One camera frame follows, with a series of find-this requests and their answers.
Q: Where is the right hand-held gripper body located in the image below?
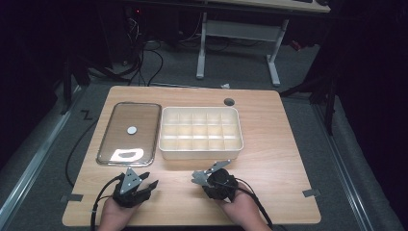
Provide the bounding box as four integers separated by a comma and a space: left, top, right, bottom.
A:
191, 159, 240, 203

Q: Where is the transparent plastic box lid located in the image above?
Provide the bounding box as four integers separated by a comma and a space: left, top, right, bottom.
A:
96, 101, 163, 167

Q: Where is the bundle of black cables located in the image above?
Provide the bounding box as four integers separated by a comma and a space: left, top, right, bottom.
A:
123, 13, 166, 88

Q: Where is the black floor cable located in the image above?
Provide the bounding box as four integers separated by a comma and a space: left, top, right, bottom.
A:
64, 117, 100, 188

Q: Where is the gray tape piece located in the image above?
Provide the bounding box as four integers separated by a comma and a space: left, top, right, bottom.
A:
302, 188, 321, 198
61, 193, 85, 203

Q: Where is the white-framed desk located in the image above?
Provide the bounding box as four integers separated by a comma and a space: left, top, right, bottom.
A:
195, 0, 332, 88

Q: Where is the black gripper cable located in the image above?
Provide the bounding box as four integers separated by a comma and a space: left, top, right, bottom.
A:
89, 173, 125, 231
220, 177, 275, 230

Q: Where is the black metal stand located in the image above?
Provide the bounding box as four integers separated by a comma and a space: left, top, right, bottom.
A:
278, 73, 340, 136
59, 54, 92, 116

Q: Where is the white divided storage box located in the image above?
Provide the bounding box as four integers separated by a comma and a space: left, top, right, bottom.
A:
158, 106, 244, 161

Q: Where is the metal floor rail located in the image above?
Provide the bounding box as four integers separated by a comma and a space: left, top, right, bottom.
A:
312, 104, 374, 231
0, 85, 83, 225

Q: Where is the person's left hand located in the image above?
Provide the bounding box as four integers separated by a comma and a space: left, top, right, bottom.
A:
97, 196, 141, 231

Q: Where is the person's right hand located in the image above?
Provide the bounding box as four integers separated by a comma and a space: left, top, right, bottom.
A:
215, 192, 273, 231

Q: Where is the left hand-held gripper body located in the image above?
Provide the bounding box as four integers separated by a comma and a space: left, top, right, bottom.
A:
112, 167, 152, 209

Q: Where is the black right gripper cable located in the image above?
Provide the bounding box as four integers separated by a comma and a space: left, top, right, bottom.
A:
220, 177, 275, 230

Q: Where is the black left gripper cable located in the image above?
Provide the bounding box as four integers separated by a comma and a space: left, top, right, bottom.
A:
89, 173, 125, 231

